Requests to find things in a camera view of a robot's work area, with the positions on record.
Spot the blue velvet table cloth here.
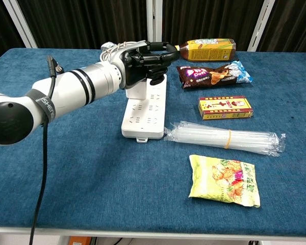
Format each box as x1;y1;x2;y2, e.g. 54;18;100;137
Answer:
0;47;306;237

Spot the yellow and red small box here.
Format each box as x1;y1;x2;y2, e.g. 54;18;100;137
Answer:
198;95;254;120

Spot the green yellow biscuit bag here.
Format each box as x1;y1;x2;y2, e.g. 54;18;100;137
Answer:
188;154;261;208

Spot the coiled white power cord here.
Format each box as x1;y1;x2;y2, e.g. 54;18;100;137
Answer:
99;40;143;62

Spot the white slanted frame post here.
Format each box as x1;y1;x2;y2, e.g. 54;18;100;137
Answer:
2;0;38;48
247;0;275;53

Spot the white upright frame post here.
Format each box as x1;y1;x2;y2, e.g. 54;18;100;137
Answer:
146;0;164;44

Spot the orange box under table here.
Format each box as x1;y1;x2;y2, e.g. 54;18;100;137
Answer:
67;236;92;245

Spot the white power strip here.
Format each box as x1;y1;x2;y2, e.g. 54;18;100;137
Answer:
120;72;168;144

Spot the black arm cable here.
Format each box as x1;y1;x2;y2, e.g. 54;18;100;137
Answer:
29;55;64;245

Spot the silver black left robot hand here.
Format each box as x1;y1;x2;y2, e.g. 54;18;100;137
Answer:
114;40;181;90

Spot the yellow rubber band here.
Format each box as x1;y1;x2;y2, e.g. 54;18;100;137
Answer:
224;129;232;149

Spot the brown cone snack packet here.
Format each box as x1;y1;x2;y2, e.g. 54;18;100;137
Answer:
176;59;254;90

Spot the tea bottle with yellow label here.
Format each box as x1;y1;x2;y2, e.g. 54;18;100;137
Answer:
173;38;237;62

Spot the bundle of clear wrapped straws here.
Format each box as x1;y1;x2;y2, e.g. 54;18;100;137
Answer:
163;120;287;157

